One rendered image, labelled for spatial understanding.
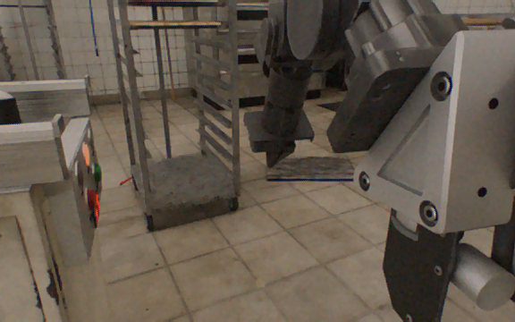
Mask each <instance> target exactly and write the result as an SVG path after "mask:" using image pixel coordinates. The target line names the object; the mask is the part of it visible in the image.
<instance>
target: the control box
mask: <svg viewBox="0 0 515 322"><path fill-rule="evenodd" d="M90 130H92V128H91V121H90V119H89V118H87V119H86V118H74V119H71V120H70V121H69V123H68V125H67V127H66V128H65V131H64V133H63V135H62V137H61V138H62V142H63V150H64V154H65V158H66V163H67V166H68V170H69V171H68V173H67V175H66V177H65V180H64V181H60V182H45V183H42V184H43V188H44V192H45V194H47V196H48V201H49V205H50V208H51V212H52V216H53V219H54V222H55V229H56V233H57V237H58V244H59V248H60V251H61V254H62V259H63V265H64V268H67V267H76V266H80V265H86V264H88V263H89V262H90V258H91V252H92V247H93V241H94V237H95V231H96V228H97V224H98V222H97V215H98V218H99V213H100V212H99V210H98V206H99V205H100V200H101V195H102V190H103V186H102V181H101V182H96V179H95V175H94V165H98V161H97V152H96V147H95V146H94V148H93V147H92V144H91V140H90ZM85 144H87V146H88V150H89V165H87V162H86V158H85V150H84V147H85ZM78 164H80V166H81V169H82V173H83V187H82V188H81V187H80V184H79V180H78ZM88 190H94V191H95V192H96V194H97V195H98V199H97V201H99V205H97V210H96V212H97V214H96V212H95V210H91V211H90V210H89V204H88V195H87V194H88Z"/></svg>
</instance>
